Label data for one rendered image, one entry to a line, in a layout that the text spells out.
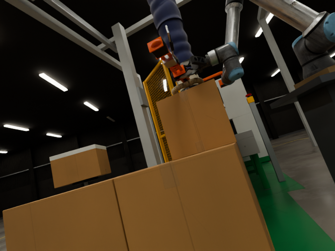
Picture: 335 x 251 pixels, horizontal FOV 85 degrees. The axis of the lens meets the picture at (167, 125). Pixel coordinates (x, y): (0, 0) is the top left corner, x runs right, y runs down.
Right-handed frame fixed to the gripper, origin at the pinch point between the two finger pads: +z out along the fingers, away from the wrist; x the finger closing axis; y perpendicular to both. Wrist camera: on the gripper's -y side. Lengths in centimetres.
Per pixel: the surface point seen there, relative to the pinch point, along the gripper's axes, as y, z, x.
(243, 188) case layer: -61, -16, -65
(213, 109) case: -1.2, -12.3, -31.7
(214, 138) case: -1.4, -7.3, -48.1
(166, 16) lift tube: 17, -2, 56
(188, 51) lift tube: 22.1, -7.9, 22.8
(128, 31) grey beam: 191, 104, 216
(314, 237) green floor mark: 1, -37, -108
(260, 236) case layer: -61, -16, -76
